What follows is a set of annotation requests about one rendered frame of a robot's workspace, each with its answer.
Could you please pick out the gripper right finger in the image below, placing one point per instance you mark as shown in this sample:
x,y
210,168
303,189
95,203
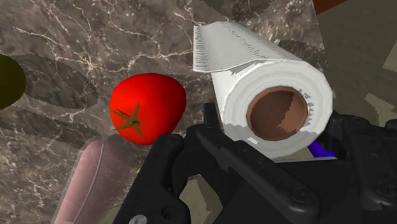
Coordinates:
x,y
375,161

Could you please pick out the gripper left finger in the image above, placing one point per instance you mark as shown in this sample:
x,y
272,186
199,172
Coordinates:
x,y
248,173

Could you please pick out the blue object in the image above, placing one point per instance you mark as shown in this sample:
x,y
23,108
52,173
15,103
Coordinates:
x,y
319,150

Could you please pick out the white paper towel roll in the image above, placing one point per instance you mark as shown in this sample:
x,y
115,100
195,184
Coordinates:
x,y
242,80

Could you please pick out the red tomato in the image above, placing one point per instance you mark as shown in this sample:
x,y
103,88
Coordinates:
x,y
155,99

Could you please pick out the pink translucent cylinder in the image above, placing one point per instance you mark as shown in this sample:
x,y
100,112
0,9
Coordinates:
x,y
93,183

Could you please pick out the dark olive round object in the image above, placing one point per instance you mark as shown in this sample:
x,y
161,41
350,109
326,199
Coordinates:
x,y
9,82

